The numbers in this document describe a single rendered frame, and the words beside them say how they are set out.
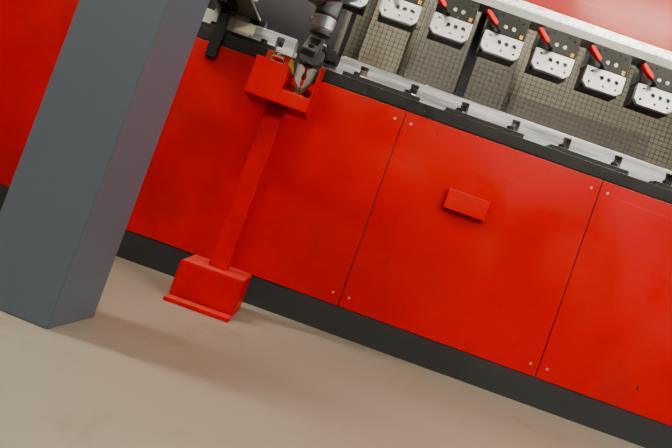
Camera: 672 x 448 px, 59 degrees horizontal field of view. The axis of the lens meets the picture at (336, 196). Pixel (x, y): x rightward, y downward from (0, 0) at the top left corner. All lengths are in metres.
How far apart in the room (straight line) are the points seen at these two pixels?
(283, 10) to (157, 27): 1.68
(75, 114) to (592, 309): 1.76
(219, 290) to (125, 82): 0.78
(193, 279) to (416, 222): 0.79
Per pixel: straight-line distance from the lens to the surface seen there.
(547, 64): 2.38
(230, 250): 1.87
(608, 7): 2.53
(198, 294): 1.83
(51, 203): 1.30
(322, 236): 2.08
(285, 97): 1.83
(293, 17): 2.89
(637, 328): 2.35
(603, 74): 2.45
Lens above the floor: 0.40
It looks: 2 degrees up
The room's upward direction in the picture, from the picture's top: 20 degrees clockwise
